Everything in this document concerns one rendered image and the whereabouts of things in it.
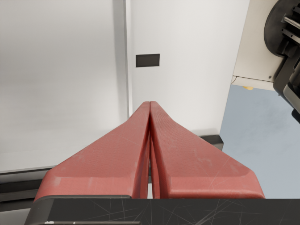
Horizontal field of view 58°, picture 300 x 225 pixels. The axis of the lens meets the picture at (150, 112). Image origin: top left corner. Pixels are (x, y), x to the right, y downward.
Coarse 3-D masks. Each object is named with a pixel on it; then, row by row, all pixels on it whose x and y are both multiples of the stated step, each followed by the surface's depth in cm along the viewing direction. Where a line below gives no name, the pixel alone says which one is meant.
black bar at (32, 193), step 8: (0, 184) 41; (8, 184) 41; (16, 184) 41; (24, 184) 41; (32, 184) 41; (40, 184) 41; (0, 192) 39; (8, 192) 40; (16, 192) 40; (24, 192) 40; (32, 192) 40; (0, 200) 40; (8, 200) 40
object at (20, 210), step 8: (16, 200) 41; (24, 200) 41; (32, 200) 41; (0, 208) 40; (8, 208) 40; (16, 208) 40; (24, 208) 40; (0, 216) 45; (8, 216) 45; (16, 216) 46; (24, 216) 46; (0, 224) 46; (8, 224) 46; (16, 224) 47
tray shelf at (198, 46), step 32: (160, 0) 29; (192, 0) 30; (224, 0) 30; (160, 32) 31; (192, 32) 32; (224, 32) 32; (160, 64) 33; (192, 64) 34; (224, 64) 35; (160, 96) 36; (192, 96) 37; (224, 96) 38; (192, 128) 41
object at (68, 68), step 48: (0, 0) 26; (48, 0) 27; (96, 0) 28; (0, 48) 29; (48, 48) 30; (96, 48) 31; (0, 96) 32; (48, 96) 33; (96, 96) 34; (0, 144) 36; (48, 144) 38
